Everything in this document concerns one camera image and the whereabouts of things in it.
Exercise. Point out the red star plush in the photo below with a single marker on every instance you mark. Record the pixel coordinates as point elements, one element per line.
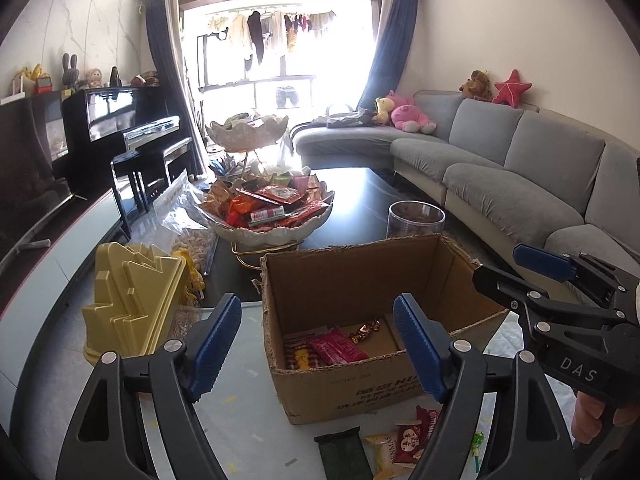
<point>511,89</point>

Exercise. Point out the small doll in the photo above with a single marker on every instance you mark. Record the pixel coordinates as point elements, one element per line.
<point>95,79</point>

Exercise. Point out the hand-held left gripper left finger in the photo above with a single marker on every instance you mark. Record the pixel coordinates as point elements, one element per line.
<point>215,345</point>

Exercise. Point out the white remote control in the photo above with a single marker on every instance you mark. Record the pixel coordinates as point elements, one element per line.
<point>35,244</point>

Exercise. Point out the pink pig plush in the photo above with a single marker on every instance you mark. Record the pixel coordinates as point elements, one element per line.
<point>410,115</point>

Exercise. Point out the dark red snack packet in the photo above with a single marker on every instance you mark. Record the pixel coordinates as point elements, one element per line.
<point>427,417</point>

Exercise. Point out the white router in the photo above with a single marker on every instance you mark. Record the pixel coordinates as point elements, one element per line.
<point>17,87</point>

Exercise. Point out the gold wrapped candy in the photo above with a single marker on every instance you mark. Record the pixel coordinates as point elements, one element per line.
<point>365,331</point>

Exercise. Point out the black piano bench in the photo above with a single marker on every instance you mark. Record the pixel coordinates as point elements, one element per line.
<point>145,157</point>

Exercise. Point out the dark green snack packet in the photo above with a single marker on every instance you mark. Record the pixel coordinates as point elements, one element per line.
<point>345,455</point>

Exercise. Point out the white two-tier snack bowl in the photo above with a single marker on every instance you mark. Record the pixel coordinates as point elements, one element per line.
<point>270,232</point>

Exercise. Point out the grey bunny plush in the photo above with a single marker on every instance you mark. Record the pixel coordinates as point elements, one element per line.
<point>71,75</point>

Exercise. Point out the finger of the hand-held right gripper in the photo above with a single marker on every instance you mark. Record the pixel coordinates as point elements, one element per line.
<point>500,285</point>
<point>540,260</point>

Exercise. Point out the hanging denim shorts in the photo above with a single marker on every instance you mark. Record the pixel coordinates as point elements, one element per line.
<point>287,97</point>

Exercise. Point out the brown football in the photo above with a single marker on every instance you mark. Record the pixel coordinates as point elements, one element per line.
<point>142,79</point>

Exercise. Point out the bag of peanuts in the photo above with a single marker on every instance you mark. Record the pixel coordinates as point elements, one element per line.
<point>195,250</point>

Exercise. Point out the brown cardboard box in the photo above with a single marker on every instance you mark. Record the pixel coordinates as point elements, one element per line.
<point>350,390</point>

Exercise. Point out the yellow duck plush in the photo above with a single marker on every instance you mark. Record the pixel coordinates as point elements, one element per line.
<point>382,109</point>

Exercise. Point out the yellow toy figure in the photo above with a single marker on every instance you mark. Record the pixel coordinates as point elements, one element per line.
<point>192,272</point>

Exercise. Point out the grey sectional sofa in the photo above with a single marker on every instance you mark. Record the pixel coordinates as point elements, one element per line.
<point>525,160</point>

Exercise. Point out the gold plastic container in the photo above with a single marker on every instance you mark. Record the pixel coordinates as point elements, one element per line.
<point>135,300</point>

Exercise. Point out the black upright piano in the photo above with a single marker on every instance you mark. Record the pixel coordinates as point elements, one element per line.
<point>115,115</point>

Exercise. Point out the black metronome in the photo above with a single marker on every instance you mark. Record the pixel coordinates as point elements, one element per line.
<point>115,77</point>

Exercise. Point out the yellow snack packet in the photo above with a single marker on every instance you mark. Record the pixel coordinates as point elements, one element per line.
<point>387,457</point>

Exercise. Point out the large pile of snack packets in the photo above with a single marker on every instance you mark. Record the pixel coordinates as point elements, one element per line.
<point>270,200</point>

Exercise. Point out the clear jar of nuts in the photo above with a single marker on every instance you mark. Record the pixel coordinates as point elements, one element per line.
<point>415,220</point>

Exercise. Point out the clear plastic zip bag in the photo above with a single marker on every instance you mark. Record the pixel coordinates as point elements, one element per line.
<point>177,205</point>

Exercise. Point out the gold ribbon gift box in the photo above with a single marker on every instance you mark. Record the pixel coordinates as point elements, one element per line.
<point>40,80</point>

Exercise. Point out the white television cabinet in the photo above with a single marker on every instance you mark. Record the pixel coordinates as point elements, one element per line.
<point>75,240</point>

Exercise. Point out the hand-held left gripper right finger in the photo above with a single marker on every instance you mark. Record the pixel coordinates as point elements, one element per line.
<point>415,350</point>

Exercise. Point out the brown dog plush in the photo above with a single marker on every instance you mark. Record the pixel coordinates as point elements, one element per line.
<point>477,85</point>

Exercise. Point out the red striped snack packet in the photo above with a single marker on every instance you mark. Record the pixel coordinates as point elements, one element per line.
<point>300,355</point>

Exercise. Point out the small pile of snack packets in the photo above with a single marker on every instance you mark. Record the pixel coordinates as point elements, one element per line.
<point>247,121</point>

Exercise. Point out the bright green snack packet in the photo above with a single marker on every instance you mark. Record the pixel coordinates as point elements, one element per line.
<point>477,445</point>

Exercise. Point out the red and white snack packet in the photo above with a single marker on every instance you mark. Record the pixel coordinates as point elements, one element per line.
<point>410,442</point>

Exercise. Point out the brown bag on sofa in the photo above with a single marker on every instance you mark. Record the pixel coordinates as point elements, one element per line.
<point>345,117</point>

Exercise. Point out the blue curtain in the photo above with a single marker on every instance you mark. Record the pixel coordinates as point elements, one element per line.
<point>387,45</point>
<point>170,70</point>

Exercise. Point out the person's right hand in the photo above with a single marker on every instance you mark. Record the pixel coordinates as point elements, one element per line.
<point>590,420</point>

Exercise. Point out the row of hanging clothes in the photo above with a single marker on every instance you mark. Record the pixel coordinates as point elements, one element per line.
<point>270,30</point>

